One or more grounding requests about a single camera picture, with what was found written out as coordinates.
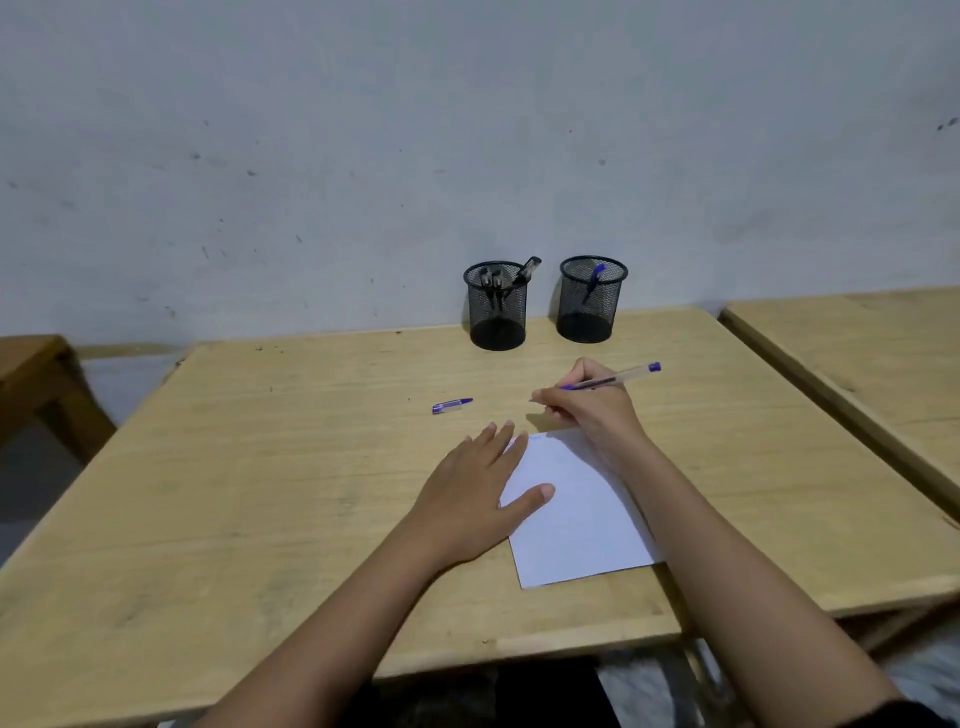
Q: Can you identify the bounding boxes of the person's left hand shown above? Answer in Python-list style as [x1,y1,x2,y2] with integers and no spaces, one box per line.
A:
[405,421,558,568]

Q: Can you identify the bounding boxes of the person's right hand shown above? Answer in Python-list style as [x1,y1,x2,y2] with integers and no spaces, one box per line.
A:
[528,357,652,459]

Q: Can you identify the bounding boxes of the white paper sheet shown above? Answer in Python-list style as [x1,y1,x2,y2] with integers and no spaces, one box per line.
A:
[498,427,666,590]

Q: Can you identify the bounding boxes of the clear blue ballpoint pen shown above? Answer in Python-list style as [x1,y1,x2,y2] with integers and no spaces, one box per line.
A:
[556,362,663,392]

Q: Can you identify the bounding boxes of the person's right forearm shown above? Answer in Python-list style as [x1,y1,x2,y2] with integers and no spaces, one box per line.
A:
[600,438,905,728]

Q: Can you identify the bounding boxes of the person's left forearm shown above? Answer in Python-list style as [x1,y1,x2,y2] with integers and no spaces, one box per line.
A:
[191,517,471,728]

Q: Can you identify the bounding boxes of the black mesh pen holder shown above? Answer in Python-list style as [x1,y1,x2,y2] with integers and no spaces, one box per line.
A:
[462,260,530,351]
[556,255,630,345]

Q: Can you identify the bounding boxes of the person's black trousers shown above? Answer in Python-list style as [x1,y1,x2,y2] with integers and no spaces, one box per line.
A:
[337,656,621,728]

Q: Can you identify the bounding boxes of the light wooden side table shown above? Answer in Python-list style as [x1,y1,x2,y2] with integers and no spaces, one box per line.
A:
[720,287,960,520]

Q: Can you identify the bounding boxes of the person's black sleeve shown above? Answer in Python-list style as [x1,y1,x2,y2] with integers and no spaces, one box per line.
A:
[843,699,936,728]

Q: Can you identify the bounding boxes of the brown wooden bench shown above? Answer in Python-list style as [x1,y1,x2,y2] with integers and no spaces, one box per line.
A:
[0,334,118,468]

